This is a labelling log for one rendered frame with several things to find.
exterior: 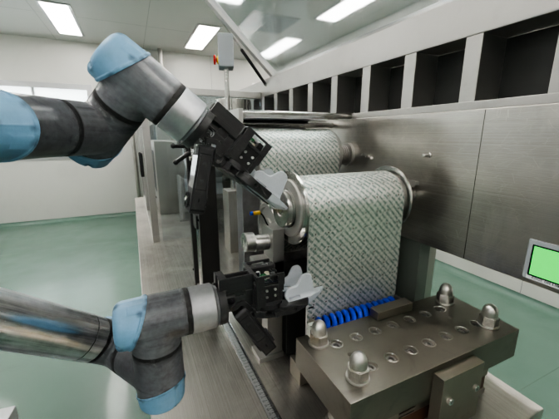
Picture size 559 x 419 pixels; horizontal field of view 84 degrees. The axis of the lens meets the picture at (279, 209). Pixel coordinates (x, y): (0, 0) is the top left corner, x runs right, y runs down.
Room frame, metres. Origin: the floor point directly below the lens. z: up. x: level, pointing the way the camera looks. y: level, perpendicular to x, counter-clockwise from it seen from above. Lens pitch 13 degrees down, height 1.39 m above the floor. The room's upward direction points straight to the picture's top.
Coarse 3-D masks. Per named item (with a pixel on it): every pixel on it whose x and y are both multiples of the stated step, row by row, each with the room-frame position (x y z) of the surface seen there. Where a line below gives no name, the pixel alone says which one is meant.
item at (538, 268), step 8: (536, 248) 0.49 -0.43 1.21; (536, 256) 0.48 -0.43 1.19; (544, 256) 0.47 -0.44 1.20; (552, 256) 0.47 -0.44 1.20; (536, 264) 0.48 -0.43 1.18; (544, 264) 0.47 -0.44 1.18; (552, 264) 0.46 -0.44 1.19; (536, 272) 0.48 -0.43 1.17; (544, 272) 0.47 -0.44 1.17; (552, 272) 0.46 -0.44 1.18; (552, 280) 0.46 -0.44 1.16
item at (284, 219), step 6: (282, 192) 0.58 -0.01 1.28; (288, 192) 0.58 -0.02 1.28; (282, 198) 0.58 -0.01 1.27; (288, 198) 0.57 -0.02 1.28; (288, 204) 0.56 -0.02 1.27; (294, 204) 0.57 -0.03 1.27; (276, 210) 0.61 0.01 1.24; (282, 210) 0.58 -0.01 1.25; (288, 210) 0.56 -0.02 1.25; (294, 210) 0.56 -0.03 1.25; (276, 216) 0.61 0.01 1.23; (282, 216) 0.58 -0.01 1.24; (288, 216) 0.56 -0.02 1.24; (294, 216) 0.57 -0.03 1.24; (276, 222) 0.61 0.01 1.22; (282, 222) 0.58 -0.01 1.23; (288, 222) 0.56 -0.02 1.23
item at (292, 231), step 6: (288, 180) 0.59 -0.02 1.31; (288, 186) 0.59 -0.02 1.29; (294, 186) 0.57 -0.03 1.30; (402, 186) 0.67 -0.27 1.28; (294, 192) 0.57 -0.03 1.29; (294, 198) 0.57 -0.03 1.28; (300, 198) 0.56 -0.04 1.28; (300, 204) 0.55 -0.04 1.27; (300, 210) 0.55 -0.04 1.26; (300, 216) 0.55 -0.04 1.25; (294, 222) 0.57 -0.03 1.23; (300, 222) 0.55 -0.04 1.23; (288, 228) 0.59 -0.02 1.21; (294, 228) 0.57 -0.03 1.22; (288, 234) 0.59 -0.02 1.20; (294, 234) 0.57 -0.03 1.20
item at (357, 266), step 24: (312, 240) 0.55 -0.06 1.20; (336, 240) 0.57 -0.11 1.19; (360, 240) 0.60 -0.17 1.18; (384, 240) 0.63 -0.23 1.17; (312, 264) 0.55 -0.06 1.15; (336, 264) 0.58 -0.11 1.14; (360, 264) 0.60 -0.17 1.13; (384, 264) 0.63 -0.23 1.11; (336, 288) 0.58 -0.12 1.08; (360, 288) 0.60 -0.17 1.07; (384, 288) 0.63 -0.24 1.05; (312, 312) 0.55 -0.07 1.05
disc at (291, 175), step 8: (288, 176) 0.60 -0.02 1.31; (296, 176) 0.57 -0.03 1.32; (296, 184) 0.57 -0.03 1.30; (304, 192) 0.55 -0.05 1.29; (304, 200) 0.54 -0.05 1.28; (304, 208) 0.54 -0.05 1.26; (304, 216) 0.54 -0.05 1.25; (304, 224) 0.54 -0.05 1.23; (304, 232) 0.54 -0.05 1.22; (288, 240) 0.60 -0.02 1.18; (296, 240) 0.57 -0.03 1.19
